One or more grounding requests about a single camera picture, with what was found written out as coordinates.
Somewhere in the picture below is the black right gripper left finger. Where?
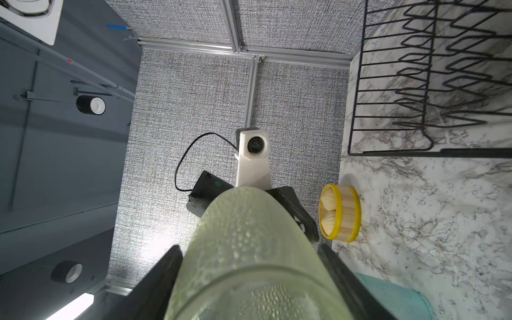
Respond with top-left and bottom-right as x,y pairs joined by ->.
105,245 -> 183,319

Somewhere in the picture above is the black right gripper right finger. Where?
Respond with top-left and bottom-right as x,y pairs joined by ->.
317,244 -> 395,319

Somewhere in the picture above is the teal frosted cup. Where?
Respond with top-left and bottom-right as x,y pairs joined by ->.
355,273 -> 435,319

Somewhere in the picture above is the black wire dish rack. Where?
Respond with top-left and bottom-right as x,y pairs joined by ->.
347,1 -> 511,159

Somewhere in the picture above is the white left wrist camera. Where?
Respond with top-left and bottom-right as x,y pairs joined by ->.
235,128 -> 273,191

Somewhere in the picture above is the pale yellow-green frosted cup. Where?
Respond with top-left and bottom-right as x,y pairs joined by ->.
165,187 -> 352,319

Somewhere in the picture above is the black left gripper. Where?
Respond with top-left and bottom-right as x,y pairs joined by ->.
266,186 -> 319,243

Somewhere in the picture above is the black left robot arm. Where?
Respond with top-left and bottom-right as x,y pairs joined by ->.
186,171 -> 319,243

